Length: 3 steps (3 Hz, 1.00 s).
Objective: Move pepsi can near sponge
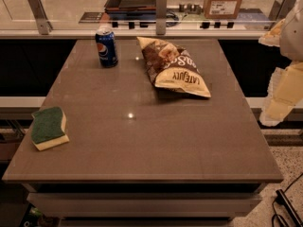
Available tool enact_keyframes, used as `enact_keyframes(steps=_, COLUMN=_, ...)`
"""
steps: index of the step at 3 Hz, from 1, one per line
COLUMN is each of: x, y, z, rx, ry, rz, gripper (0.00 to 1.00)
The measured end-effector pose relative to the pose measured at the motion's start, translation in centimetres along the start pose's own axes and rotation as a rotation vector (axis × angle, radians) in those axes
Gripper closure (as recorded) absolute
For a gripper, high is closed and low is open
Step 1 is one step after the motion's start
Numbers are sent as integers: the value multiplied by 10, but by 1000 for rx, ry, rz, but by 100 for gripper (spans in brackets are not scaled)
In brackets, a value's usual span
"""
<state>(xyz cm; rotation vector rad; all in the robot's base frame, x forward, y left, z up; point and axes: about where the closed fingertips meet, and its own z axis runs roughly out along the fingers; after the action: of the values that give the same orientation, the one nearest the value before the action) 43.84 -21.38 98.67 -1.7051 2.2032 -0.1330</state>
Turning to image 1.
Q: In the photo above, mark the right metal glass bracket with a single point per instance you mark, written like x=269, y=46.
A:
x=279, y=10

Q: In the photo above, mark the middle metal glass bracket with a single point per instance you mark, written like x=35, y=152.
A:
x=161, y=12

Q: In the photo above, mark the brown chip bag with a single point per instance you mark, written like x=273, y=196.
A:
x=170, y=66

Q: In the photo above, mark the left metal glass bracket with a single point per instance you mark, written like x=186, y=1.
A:
x=42, y=22

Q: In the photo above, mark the cardboard box with label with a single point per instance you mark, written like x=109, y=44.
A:
x=221, y=9

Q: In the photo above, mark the metal glass bracket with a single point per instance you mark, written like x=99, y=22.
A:
x=161, y=12
x=42, y=22
x=279, y=10

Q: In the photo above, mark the blue pepsi can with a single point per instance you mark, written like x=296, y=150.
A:
x=106, y=45

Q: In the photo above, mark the green yellow sponge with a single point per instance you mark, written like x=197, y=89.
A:
x=48, y=130

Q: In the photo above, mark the black power strip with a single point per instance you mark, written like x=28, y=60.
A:
x=282, y=199

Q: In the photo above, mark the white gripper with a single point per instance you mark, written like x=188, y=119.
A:
x=293, y=35

